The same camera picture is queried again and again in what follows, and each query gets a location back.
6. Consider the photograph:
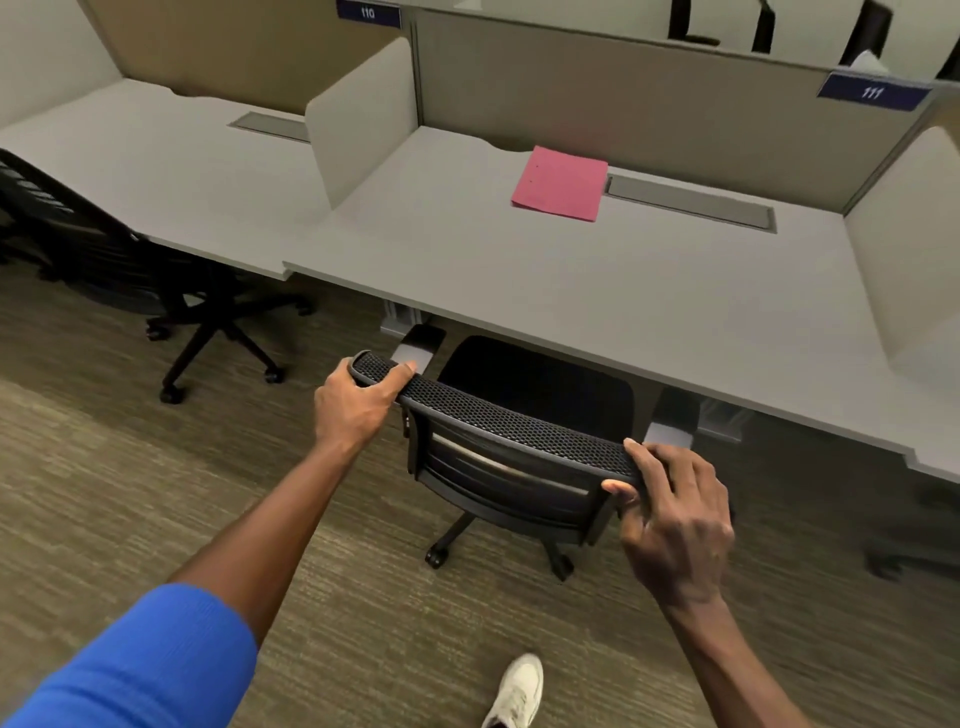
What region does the person's left hand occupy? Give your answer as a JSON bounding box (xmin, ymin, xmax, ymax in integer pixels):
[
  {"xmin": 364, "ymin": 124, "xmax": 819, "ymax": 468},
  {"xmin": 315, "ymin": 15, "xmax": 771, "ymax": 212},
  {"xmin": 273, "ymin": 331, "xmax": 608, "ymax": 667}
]
[{"xmin": 312, "ymin": 357, "xmax": 419, "ymax": 453}]

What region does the person's right hand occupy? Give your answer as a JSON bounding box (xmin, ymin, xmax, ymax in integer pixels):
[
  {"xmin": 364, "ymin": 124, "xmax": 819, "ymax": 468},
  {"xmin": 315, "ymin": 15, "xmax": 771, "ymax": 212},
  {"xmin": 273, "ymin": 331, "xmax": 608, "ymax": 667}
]
[{"xmin": 601, "ymin": 438, "xmax": 736, "ymax": 610}]

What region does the black mesh office chair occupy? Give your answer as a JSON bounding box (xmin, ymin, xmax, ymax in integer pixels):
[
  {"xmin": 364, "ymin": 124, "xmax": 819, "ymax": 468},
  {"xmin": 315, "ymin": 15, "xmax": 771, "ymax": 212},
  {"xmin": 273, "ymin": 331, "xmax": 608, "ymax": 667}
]
[{"xmin": 349, "ymin": 335, "xmax": 652, "ymax": 582}]

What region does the person's left forearm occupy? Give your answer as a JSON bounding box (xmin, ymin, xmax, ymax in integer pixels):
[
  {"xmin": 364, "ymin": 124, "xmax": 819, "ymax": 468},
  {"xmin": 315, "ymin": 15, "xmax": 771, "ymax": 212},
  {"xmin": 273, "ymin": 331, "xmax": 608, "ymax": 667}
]
[{"xmin": 166, "ymin": 437, "xmax": 363, "ymax": 648}]

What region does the person's right forearm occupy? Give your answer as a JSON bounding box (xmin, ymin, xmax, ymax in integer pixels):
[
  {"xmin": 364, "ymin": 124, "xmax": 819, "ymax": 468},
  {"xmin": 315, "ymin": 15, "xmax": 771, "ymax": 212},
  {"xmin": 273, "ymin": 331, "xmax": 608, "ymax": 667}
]
[{"xmin": 660, "ymin": 596, "xmax": 815, "ymax": 728}]

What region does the grey desk leg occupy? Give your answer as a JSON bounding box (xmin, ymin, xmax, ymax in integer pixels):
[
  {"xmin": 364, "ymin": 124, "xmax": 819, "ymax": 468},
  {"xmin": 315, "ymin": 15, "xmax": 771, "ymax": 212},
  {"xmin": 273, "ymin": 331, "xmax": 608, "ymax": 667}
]
[
  {"xmin": 643, "ymin": 387, "xmax": 753, "ymax": 451},
  {"xmin": 381, "ymin": 300, "xmax": 448, "ymax": 376}
]

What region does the white sneaker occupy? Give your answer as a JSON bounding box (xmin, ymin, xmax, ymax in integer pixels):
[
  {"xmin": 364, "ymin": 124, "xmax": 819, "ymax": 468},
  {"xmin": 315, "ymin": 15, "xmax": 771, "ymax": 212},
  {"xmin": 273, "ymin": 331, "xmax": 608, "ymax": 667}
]
[{"xmin": 480, "ymin": 653, "xmax": 545, "ymax": 728}]

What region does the white desk side divider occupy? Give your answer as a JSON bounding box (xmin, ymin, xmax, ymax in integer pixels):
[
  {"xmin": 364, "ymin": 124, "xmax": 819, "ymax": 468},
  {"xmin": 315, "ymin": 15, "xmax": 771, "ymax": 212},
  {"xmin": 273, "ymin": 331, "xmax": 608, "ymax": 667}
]
[
  {"xmin": 304, "ymin": 35, "xmax": 418, "ymax": 212},
  {"xmin": 843, "ymin": 126, "xmax": 960, "ymax": 399}
]

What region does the black chair base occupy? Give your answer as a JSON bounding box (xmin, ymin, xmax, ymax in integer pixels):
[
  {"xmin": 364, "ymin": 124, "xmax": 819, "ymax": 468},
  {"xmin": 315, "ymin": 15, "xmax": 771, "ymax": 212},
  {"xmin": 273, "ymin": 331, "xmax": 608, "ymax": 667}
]
[{"xmin": 864, "ymin": 525, "xmax": 960, "ymax": 582}]

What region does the pink paper folder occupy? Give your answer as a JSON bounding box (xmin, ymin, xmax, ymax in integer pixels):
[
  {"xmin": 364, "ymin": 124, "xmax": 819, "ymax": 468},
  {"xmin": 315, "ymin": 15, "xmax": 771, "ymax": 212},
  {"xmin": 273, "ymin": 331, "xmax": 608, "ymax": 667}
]
[{"xmin": 510, "ymin": 145, "xmax": 610, "ymax": 224}]

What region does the beige desk partition panel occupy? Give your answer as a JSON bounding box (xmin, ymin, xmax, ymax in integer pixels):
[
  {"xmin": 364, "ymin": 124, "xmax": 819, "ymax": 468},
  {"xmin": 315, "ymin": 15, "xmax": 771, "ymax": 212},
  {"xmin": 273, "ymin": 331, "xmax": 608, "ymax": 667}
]
[
  {"xmin": 411, "ymin": 9, "xmax": 939, "ymax": 217},
  {"xmin": 78, "ymin": 0, "xmax": 415, "ymax": 118}
]

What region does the navy desk number sign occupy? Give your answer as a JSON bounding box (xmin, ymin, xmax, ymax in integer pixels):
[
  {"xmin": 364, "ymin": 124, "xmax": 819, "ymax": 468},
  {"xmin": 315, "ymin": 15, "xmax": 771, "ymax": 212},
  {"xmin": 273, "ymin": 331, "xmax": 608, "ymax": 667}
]
[
  {"xmin": 816, "ymin": 71, "xmax": 933, "ymax": 114},
  {"xmin": 335, "ymin": 0, "xmax": 404, "ymax": 31}
]

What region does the blue shirt sleeve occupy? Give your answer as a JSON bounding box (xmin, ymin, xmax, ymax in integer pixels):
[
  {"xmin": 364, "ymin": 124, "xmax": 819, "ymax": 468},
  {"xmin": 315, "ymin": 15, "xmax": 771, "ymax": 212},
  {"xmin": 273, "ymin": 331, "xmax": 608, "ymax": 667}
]
[{"xmin": 0, "ymin": 583, "xmax": 259, "ymax": 728}]

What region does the black chair behind partition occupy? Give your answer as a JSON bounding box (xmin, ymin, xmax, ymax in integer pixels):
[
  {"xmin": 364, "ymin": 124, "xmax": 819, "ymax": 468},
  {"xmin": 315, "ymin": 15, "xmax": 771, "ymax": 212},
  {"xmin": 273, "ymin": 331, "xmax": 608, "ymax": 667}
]
[
  {"xmin": 838, "ymin": 0, "xmax": 895, "ymax": 69},
  {"xmin": 667, "ymin": 0, "xmax": 777, "ymax": 54}
]

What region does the grey desk cable tray lid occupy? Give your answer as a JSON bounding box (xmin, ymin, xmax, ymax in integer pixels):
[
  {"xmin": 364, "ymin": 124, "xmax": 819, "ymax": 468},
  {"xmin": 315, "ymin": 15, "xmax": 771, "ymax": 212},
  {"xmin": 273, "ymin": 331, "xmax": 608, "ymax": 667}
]
[
  {"xmin": 604, "ymin": 174, "xmax": 778, "ymax": 234},
  {"xmin": 228, "ymin": 111, "xmax": 312, "ymax": 145}
]

